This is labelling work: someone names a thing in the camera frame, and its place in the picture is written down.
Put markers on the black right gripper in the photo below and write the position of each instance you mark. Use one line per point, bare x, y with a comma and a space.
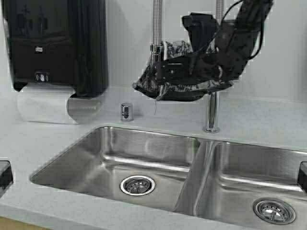
234, 45

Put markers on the grey floral patterned cloth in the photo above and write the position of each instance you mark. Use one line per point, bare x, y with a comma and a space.
186, 92

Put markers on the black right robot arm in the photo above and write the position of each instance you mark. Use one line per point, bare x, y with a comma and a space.
252, 11

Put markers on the robot base right corner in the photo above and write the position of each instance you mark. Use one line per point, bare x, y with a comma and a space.
302, 176

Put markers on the robot base left corner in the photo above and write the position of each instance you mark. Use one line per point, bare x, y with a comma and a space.
6, 176

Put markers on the chrome spring kitchen faucet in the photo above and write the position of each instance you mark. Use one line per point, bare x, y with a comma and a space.
157, 48

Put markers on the small chrome sink button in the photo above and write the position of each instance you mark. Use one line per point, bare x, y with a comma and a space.
126, 110

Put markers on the black paper towel dispenser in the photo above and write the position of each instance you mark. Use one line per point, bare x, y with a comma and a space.
58, 42

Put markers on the paper towel sheet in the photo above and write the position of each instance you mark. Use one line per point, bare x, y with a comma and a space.
45, 103

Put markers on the stainless steel double sink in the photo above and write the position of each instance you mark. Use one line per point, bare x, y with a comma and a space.
243, 184

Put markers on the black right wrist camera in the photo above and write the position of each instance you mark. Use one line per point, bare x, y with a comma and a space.
201, 28

